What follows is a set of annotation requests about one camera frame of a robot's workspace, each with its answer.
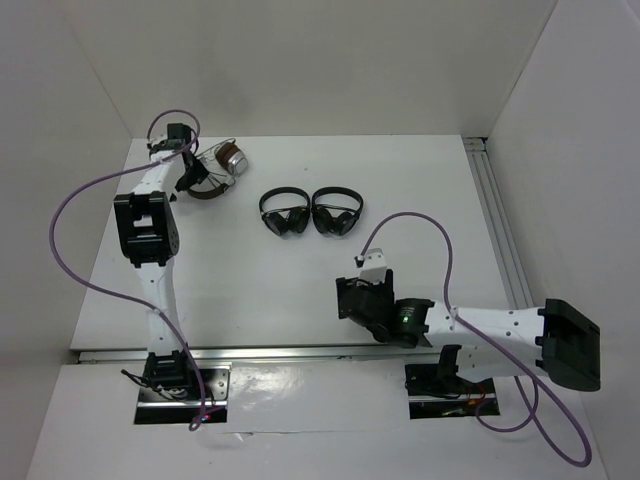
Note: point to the brown silver headphones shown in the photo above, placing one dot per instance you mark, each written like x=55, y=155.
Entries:
x=224, y=163

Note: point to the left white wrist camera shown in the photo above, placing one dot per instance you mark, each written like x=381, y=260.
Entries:
x=157, y=143

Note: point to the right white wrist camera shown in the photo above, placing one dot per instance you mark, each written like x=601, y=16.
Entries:
x=372, y=266

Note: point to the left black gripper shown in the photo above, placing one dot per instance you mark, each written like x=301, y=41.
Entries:
x=197, y=174

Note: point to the right side aluminium rail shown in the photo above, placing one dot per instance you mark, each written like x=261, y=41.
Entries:
x=502, y=239

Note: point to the left black headphones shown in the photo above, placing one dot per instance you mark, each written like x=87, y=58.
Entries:
x=282, y=221

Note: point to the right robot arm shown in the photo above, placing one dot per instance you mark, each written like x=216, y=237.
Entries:
x=555, y=340

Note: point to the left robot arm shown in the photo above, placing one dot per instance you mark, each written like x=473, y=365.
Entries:
x=149, y=239

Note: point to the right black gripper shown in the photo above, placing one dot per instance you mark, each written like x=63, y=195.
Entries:
x=386, y=288

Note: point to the black headphones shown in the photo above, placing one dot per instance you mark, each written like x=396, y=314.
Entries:
x=282, y=221
x=334, y=219

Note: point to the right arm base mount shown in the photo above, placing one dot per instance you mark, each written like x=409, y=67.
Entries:
x=433, y=396

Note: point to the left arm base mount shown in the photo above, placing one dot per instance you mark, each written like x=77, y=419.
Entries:
x=200, y=395

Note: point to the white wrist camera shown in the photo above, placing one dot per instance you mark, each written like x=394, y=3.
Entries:
x=372, y=266
x=157, y=143

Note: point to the right black headphones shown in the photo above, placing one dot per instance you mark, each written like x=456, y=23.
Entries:
x=334, y=219

